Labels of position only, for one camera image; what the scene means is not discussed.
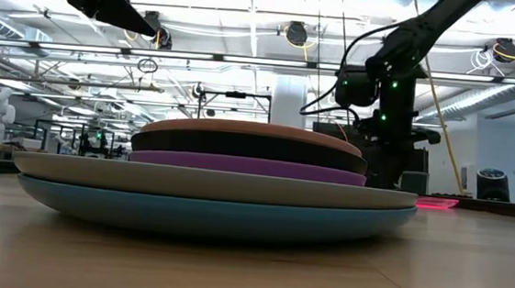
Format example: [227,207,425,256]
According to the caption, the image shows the black background rig frame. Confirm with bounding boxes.
[195,87,274,126]

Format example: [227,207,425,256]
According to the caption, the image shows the black round floor device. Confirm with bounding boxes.
[473,166,514,204]

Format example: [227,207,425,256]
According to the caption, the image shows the clear pink plastic plate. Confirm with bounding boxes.
[413,195,461,214]

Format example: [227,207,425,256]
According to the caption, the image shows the small orange plastic plate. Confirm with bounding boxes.
[138,112,366,160]

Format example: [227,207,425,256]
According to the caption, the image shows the black ceiling cable reel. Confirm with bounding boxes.
[284,19,311,49]
[492,36,515,65]
[140,9,177,51]

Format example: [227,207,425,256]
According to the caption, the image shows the large grey plastic plate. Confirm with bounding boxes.
[9,149,421,218]

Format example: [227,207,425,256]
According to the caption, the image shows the small black plastic plate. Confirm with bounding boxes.
[129,124,371,177]

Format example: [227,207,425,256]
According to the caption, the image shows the white pillar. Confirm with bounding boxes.
[268,72,311,131]

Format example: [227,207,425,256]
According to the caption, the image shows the large blue plastic plate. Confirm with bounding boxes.
[13,172,420,255]

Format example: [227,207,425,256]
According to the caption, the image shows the purple plastic plate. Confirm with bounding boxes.
[127,146,369,189]

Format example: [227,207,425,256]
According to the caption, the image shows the yellow hanging cable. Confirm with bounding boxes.
[395,0,481,195]

